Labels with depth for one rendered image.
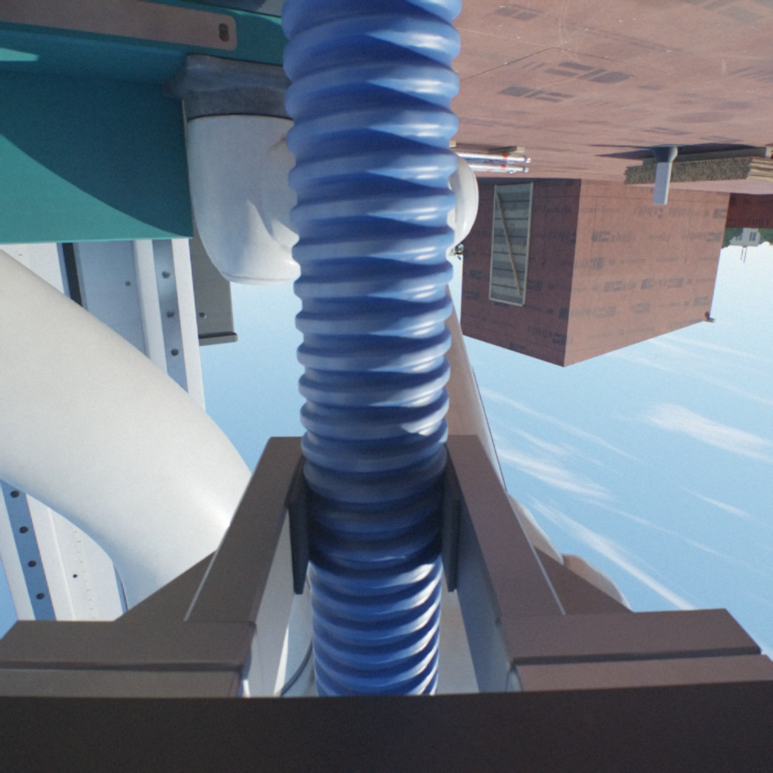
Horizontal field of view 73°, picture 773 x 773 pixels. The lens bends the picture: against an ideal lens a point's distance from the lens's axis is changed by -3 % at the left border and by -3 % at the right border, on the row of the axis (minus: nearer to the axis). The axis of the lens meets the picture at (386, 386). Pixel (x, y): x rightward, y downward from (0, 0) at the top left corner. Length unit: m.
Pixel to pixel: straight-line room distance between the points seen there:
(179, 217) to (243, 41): 0.27
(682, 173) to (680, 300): 5.87
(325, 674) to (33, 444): 0.11
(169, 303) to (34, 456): 0.75
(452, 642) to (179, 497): 0.21
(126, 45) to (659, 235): 10.12
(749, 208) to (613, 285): 4.01
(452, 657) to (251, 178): 0.60
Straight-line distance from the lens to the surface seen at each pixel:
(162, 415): 0.20
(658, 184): 5.38
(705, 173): 5.61
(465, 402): 0.48
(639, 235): 10.16
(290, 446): 0.16
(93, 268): 0.95
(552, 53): 2.40
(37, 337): 0.18
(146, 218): 0.87
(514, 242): 10.04
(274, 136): 0.76
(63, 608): 1.10
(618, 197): 9.67
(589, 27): 2.15
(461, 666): 0.36
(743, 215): 12.96
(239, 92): 0.76
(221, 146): 0.76
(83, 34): 0.73
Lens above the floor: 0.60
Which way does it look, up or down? 17 degrees up
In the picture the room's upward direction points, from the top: 180 degrees clockwise
